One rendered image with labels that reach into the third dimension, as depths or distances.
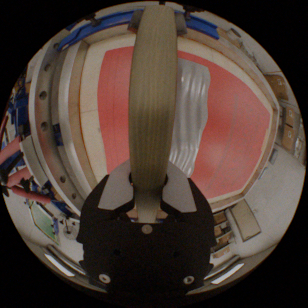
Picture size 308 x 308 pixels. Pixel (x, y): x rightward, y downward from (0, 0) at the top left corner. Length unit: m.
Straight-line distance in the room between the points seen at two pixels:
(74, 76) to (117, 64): 0.09
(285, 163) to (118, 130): 3.73
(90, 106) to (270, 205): 4.07
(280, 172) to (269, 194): 0.77
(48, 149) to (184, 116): 0.29
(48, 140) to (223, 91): 0.38
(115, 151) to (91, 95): 0.13
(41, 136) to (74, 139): 0.09
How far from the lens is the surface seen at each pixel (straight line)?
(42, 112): 0.24
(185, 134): 0.17
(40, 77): 0.26
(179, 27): 0.16
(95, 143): 0.21
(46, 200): 0.68
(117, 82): 0.18
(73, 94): 0.21
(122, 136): 0.17
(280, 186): 3.75
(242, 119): 0.28
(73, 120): 0.20
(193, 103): 0.17
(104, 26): 0.24
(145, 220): 0.16
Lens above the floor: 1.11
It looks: 62 degrees down
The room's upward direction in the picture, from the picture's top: 179 degrees clockwise
